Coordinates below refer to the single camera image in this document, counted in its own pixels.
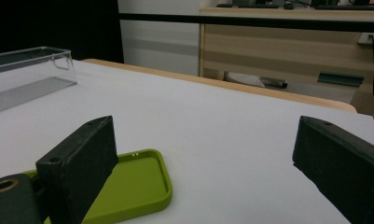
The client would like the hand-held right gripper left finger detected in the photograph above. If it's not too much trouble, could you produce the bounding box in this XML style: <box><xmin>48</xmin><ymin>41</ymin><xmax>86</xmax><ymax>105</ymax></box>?
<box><xmin>35</xmin><ymin>115</ymin><xmax>119</xmax><ymax>224</ymax></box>

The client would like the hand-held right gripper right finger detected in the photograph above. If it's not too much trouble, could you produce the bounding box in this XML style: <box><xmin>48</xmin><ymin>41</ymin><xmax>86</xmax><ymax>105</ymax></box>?
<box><xmin>292</xmin><ymin>115</ymin><xmax>374</xmax><ymax>224</ymax></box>

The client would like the green phone case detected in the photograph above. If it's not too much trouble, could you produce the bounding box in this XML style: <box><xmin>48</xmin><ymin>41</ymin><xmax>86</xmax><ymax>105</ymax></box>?
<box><xmin>24</xmin><ymin>148</ymin><xmax>173</xmax><ymax>224</ymax></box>

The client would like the clear plastic storage box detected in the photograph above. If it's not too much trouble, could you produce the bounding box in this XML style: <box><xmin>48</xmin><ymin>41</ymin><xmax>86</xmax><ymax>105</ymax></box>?
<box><xmin>0</xmin><ymin>46</ymin><xmax>78</xmax><ymax>116</ymax></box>

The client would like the dark green tray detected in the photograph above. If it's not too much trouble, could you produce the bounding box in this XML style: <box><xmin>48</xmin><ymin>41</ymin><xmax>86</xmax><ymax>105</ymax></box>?
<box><xmin>317</xmin><ymin>71</ymin><xmax>366</xmax><ymax>88</ymax></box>

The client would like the white power strip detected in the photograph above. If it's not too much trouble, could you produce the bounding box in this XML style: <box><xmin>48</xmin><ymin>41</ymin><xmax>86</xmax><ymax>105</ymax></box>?
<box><xmin>357</xmin><ymin>32</ymin><xmax>374</xmax><ymax>47</ymax></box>

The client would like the wooden table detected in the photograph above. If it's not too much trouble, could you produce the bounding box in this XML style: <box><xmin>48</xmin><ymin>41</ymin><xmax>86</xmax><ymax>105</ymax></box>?
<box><xmin>81</xmin><ymin>58</ymin><xmax>358</xmax><ymax>114</ymax></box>

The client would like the wooden desk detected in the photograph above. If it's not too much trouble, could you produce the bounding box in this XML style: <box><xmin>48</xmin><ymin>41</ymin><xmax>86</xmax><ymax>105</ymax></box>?
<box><xmin>199</xmin><ymin>7</ymin><xmax>374</xmax><ymax>117</ymax></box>

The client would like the black curtain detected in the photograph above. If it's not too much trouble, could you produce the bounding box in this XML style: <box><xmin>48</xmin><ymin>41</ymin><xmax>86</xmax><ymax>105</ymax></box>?
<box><xmin>0</xmin><ymin>0</ymin><xmax>125</xmax><ymax>64</ymax></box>

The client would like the white cabinet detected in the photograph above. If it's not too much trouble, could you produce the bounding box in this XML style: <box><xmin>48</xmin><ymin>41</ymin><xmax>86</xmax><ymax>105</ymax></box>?
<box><xmin>117</xmin><ymin>0</ymin><xmax>201</xmax><ymax>77</ymax></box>

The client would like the black keyboard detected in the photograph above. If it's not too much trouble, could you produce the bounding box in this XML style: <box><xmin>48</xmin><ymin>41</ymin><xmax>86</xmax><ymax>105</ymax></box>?
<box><xmin>215</xmin><ymin>2</ymin><xmax>281</xmax><ymax>9</ymax></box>
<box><xmin>312</xmin><ymin>3</ymin><xmax>374</xmax><ymax>11</ymax></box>

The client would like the black horizontal frame bar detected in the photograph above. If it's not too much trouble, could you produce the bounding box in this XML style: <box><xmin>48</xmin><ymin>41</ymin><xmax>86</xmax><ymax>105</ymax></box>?
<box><xmin>118</xmin><ymin>12</ymin><xmax>374</xmax><ymax>34</ymax></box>

